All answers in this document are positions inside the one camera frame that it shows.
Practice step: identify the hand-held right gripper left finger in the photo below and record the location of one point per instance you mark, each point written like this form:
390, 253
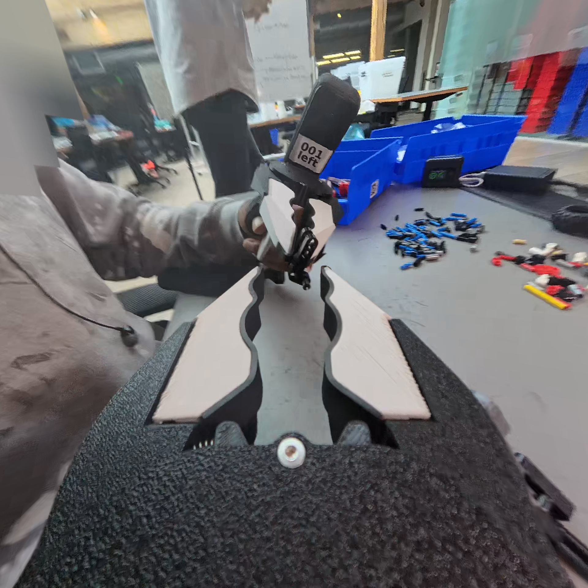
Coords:
206, 367

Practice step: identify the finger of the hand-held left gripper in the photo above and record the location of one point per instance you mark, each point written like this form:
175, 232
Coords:
325, 223
278, 216

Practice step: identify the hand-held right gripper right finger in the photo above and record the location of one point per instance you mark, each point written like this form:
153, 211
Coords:
376, 363

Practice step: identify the grey axle pin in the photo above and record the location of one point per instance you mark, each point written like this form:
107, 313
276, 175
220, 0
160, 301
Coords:
305, 281

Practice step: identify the brick vehicle chassis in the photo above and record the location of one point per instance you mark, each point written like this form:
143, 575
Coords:
544, 496

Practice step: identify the person's left forearm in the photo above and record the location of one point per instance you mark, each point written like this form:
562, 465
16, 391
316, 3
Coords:
160, 229

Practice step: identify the grey desk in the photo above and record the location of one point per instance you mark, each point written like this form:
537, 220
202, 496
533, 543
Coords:
459, 344

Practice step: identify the person's left hand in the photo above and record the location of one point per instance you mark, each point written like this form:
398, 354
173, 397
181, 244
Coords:
257, 226

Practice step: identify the teal plastic bag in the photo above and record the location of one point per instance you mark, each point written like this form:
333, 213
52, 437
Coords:
353, 132

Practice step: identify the white plastic container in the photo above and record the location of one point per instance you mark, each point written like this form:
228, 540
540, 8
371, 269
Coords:
381, 78

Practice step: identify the white writing board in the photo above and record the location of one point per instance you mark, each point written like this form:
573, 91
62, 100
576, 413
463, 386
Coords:
282, 50

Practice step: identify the black mesh chair seat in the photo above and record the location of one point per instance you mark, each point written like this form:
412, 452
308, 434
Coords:
147, 298

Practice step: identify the wooden top table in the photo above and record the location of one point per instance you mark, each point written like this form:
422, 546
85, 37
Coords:
418, 94

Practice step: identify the pile of blue black pins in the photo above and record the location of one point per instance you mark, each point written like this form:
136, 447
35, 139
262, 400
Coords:
427, 239

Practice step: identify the black power station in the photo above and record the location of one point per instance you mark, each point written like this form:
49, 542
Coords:
442, 172

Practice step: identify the person's grey printed hoodie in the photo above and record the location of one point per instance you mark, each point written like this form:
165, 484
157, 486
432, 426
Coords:
55, 390

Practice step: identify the yellow brick beam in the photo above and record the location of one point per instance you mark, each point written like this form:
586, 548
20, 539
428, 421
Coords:
546, 296

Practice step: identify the pile of red white bricks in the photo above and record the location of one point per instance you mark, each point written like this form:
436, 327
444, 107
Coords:
546, 271

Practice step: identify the black flat box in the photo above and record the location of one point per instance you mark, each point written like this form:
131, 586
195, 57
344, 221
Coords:
519, 178

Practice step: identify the red and blue drawer shelf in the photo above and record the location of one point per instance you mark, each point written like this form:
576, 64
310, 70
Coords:
542, 92

